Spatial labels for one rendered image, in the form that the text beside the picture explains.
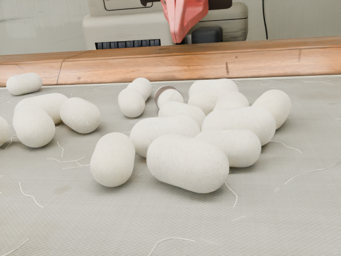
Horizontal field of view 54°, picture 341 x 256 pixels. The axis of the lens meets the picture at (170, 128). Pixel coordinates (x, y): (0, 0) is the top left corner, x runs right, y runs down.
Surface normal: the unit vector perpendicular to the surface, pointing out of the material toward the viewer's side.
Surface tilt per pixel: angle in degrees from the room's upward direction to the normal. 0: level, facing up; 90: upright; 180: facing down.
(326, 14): 90
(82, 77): 45
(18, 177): 0
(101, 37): 98
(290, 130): 0
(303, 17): 90
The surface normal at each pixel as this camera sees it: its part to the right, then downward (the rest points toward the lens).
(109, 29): -0.22, 0.48
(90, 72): -0.18, -0.42
